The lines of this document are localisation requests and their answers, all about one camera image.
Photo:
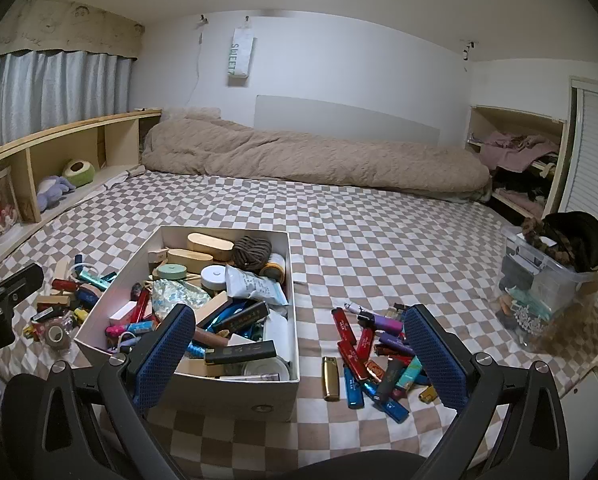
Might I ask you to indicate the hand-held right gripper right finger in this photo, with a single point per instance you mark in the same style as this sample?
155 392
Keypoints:
436 360

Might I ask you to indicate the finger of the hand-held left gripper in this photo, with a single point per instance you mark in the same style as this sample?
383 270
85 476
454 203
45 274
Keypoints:
19 280

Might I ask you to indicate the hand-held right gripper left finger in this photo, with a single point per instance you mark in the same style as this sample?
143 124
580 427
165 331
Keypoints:
164 355

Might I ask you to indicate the heap of lighters and blocks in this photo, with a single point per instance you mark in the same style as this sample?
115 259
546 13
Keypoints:
74 295

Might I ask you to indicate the pile of colourful lighters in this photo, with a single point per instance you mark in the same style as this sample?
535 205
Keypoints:
359 360

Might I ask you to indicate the white cardboard box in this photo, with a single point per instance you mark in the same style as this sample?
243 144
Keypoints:
274 395

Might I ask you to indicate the crinkled patterned clear bag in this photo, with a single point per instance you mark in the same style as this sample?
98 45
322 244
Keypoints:
176 295

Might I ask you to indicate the clear tape roll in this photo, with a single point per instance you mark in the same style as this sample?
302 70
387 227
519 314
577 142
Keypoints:
56 332

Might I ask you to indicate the purple vape device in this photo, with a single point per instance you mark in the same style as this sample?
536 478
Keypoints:
379 322

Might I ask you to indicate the long black box gold print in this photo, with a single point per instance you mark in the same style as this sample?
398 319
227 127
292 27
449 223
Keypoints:
239 352

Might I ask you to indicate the green round disc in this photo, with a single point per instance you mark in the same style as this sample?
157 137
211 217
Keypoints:
171 271

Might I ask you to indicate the black rectangular box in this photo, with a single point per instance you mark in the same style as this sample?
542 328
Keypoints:
244 316

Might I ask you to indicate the white round disc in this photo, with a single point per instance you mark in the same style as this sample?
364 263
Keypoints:
214 278

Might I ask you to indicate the purple plush toy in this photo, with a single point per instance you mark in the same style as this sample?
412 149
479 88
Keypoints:
54 192

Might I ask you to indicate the silver tiara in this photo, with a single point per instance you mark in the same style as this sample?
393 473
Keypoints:
526 319

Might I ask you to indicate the wooden oval case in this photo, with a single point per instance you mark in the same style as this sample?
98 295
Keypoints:
209 246
186 257

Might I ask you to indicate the teal hair accessory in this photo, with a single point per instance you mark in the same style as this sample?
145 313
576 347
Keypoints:
524 295

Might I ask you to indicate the white snack packet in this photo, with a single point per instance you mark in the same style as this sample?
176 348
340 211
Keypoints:
256 287

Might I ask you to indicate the green round plush toy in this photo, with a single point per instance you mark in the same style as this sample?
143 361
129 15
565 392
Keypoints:
79 172

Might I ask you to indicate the black pouch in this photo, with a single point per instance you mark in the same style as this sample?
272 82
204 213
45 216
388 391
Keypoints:
519 265

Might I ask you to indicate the brown knitted bundle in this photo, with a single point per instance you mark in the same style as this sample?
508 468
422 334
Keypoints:
251 252

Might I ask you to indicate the white bottle orange cap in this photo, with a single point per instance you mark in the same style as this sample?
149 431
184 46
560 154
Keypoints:
274 266

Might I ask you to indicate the clear plastic storage bin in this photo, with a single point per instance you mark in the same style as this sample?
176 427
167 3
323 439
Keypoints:
559 285

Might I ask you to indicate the wooden shelf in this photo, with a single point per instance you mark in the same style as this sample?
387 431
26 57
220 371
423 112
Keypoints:
69 132

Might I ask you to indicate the grey curtain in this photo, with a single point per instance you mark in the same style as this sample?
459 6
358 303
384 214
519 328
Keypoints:
54 95

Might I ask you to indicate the dark brown braided wig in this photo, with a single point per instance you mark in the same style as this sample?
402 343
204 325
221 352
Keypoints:
579 240

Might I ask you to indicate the dark clothes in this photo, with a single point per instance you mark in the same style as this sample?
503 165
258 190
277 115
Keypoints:
519 180

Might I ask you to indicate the pink clothes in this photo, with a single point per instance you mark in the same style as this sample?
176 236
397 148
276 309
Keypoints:
509 150

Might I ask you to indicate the beige duvet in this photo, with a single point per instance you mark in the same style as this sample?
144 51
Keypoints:
304 155

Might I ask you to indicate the beige printed valance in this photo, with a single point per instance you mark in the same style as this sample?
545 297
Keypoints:
64 25

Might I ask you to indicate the white louvered door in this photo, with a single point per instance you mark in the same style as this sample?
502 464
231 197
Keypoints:
596 160

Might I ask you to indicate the hanging white sweet sign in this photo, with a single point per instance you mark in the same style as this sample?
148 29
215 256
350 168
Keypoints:
241 55

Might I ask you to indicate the wooden wall cabinet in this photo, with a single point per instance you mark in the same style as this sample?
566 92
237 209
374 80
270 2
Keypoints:
516 120

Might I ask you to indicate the grey wall panel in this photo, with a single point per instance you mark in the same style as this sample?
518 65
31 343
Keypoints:
346 117

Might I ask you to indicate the wall hook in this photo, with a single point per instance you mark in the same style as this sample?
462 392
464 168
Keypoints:
202 20
468 47

